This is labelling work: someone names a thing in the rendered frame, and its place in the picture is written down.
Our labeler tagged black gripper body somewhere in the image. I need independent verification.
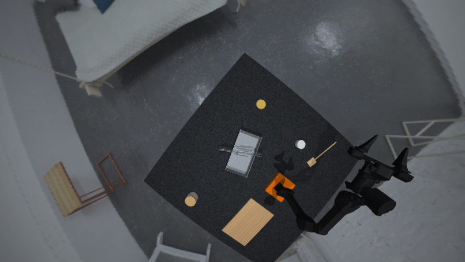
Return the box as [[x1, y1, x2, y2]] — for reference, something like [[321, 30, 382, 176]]
[[347, 147, 414, 185]]

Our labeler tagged white cylinder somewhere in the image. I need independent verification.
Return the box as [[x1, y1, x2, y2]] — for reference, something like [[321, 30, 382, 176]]
[[295, 140, 306, 149]]

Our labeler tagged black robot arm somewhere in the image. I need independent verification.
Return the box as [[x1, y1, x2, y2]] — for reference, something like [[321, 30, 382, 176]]
[[274, 163, 396, 235]]

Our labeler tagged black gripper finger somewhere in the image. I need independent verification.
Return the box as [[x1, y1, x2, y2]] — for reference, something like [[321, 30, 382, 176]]
[[355, 135, 378, 153], [392, 147, 411, 174]]

